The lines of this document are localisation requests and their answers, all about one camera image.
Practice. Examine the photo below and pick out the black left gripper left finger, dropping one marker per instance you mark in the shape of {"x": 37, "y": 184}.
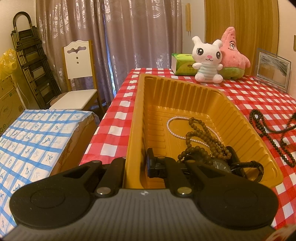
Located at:
{"x": 112, "y": 180}

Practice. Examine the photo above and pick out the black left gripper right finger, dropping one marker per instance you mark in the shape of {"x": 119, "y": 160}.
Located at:
{"x": 178, "y": 178}

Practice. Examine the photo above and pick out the golden plastic tray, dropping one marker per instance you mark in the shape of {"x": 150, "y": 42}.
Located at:
{"x": 160, "y": 121}

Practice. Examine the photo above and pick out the black wrist watch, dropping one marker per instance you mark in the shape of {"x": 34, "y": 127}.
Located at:
{"x": 233, "y": 165}

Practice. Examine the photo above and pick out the blue white checkered cloth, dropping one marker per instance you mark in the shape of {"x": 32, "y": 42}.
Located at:
{"x": 38, "y": 144}

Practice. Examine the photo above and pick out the green tissue pack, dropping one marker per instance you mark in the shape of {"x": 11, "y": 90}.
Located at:
{"x": 182, "y": 64}

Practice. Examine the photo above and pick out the white bunny plush toy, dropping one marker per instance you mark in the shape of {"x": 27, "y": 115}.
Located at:
{"x": 207, "y": 59}

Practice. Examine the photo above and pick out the red white checkered tablecloth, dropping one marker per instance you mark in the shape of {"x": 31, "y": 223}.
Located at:
{"x": 110, "y": 140}

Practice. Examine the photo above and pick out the brown cardboard box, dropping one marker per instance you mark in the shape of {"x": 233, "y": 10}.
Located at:
{"x": 11, "y": 106}

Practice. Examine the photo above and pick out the pink starfish plush toy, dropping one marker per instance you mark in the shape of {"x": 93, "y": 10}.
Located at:
{"x": 234, "y": 63}

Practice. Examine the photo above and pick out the white wooden chair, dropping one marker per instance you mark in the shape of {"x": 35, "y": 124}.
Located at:
{"x": 78, "y": 63}

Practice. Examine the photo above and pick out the grey patterned curtain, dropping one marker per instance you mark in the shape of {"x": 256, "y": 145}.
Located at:
{"x": 125, "y": 35}

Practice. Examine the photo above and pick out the black folding ladder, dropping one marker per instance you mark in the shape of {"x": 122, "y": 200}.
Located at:
{"x": 34, "y": 63}

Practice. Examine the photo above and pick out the yellow plastic bag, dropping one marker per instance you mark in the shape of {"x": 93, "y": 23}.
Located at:
{"x": 8, "y": 63}

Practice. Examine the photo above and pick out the wooden door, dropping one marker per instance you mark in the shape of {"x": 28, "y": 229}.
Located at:
{"x": 256, "y": 24}

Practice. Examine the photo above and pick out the clear picture frame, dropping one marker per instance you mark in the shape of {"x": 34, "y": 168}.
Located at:
{"x": 272, "y": 70}

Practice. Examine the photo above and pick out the wooden wall hanging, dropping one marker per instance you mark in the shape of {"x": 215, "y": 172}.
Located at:
{"x": 188, "y": 18}

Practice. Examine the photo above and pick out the wall power socket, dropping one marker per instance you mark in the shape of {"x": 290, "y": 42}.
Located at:
{"x": 294, "y": 42}

